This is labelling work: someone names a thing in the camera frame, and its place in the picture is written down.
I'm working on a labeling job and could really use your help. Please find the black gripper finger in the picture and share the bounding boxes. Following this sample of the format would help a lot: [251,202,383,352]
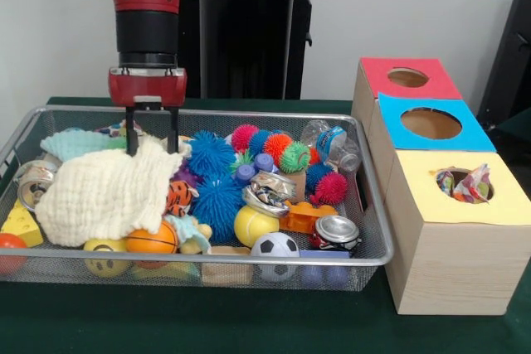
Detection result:
[125,107,137,156]
[168,107,180,156]

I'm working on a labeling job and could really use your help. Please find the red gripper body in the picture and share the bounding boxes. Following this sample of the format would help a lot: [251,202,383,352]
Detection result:
[108,65,188,111]

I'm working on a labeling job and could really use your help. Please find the long polka dot cloth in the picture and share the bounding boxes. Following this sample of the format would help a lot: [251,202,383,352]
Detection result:
[95,119,149,141]

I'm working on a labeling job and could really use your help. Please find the cream knitted cloth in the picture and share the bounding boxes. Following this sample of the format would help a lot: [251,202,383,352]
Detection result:
[35,135,190,248]

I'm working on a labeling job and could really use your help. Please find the multicolour patterned cloth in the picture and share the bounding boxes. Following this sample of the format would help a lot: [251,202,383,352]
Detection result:
[435,163,493,205]

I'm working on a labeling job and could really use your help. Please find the clear mesh bin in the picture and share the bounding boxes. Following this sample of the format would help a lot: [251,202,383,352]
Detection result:
[0,105,395,293]

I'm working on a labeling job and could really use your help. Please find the wooden box with three holes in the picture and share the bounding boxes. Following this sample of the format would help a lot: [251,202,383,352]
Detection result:
[351,57,531,316]

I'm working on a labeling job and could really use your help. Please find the blue spiky rubber ball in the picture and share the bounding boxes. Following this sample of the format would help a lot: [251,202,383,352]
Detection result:
[184,130,238,177]
[191,175,246,243]

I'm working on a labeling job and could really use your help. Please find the mint green cloth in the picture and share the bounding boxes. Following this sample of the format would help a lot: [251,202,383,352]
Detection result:
[40,128,127,162]

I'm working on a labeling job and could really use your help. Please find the striped tiger plush toy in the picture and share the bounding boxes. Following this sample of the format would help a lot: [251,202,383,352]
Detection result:
[164,180,200,218]

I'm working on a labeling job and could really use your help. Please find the orange toy basketball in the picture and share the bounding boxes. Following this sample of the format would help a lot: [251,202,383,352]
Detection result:
[126,221,178,255]

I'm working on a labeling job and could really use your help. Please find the silver drink can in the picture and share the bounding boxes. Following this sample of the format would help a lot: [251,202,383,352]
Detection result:
[15,159,57,212]

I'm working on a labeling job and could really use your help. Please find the yellow tennis ball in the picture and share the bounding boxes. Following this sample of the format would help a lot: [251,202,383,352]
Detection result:
[232,206,280,249]

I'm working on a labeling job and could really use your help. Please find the yellow smiley ball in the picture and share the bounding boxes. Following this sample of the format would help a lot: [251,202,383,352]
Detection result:
[83,239,132,279]

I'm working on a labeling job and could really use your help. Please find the yellow cheese wedge toy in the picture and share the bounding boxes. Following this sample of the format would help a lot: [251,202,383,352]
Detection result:
[0,201,44,249]

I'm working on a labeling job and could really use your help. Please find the black and white soccer ball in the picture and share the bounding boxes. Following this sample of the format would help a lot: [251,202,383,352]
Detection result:
[251,232,301,283]

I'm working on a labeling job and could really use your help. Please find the red ball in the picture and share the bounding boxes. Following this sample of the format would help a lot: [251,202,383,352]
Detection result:
[0,233,27,276]

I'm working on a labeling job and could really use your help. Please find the crushed red drink can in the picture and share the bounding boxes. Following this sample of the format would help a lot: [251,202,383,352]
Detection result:
[310,215,363,254]

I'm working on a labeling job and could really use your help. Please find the black monitor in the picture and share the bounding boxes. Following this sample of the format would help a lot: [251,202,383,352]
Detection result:
[477,0,531,143]

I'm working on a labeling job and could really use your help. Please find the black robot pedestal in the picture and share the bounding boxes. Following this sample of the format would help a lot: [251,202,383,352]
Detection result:
[170,0,333,99]

